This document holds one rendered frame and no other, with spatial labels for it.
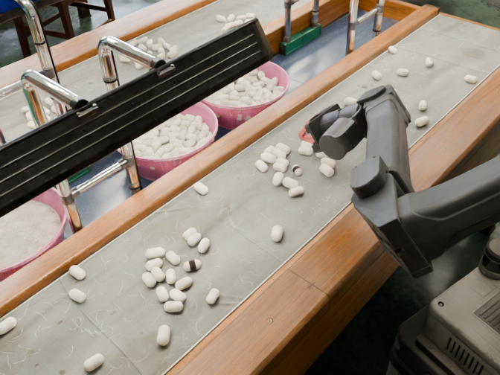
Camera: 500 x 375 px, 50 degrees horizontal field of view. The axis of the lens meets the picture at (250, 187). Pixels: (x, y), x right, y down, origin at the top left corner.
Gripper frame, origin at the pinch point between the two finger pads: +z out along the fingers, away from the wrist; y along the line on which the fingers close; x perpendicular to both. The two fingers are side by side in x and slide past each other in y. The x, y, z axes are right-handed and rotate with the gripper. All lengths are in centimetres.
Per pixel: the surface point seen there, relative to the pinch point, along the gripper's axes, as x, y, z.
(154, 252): 2.8, 40.7, 6.4
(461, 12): 20, -267, 113
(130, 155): -14.9, 31.6, 13.1
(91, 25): -92, -96, 250
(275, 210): 9.9, 15.3, 0.9
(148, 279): 5.4, 45.6, 3.0
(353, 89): 0.8, -35.3, 13.3
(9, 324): -1, 68, 11
